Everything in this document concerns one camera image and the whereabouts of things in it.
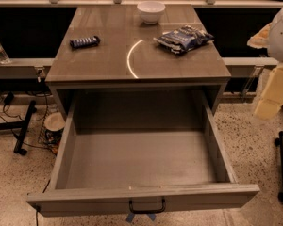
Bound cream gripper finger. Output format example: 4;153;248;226
247;24;271;49
254;63;283;120

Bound blue rxbar blueberry bar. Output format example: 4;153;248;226
70;36;101;49

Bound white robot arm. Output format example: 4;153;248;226
247;8;283;120

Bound open grey top drawer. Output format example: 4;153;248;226
27;89;259;217

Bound blue chip bag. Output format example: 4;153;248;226
154;25;214;55

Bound white ceramic bowl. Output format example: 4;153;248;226
137;1;165;24

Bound paper cup on floor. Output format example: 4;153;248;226
44;112;65;145

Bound black stand leg left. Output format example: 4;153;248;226
0;101;37;155

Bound metal rail bracket right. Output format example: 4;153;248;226
240;65;263;102

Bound black drawer handle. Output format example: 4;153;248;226
128;198;166;214

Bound black cables on floor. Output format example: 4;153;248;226
0;78;51;151

